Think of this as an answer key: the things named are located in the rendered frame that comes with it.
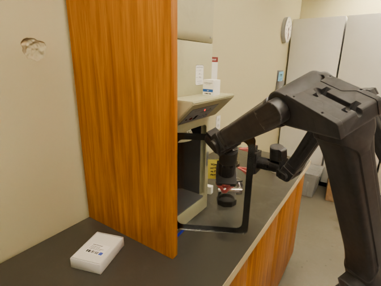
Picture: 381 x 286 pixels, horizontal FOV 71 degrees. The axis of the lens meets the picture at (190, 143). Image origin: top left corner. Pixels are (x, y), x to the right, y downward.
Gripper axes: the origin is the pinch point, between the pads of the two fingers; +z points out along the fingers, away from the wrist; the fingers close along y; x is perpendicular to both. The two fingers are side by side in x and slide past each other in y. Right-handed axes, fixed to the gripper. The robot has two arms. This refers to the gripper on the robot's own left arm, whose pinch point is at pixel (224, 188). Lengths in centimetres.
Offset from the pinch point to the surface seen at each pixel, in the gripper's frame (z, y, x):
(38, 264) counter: 19, 24, -64
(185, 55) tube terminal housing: -34, -33, -17
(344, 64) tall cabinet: 71, -260, 149
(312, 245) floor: 165, -72, 94
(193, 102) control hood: -27.5, -12.4, -12.0
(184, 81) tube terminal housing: -26.1, -28.6, -16.9
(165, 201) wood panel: 1.4, 6.3, -20.5
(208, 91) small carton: -21.1, -30.7, -7.6
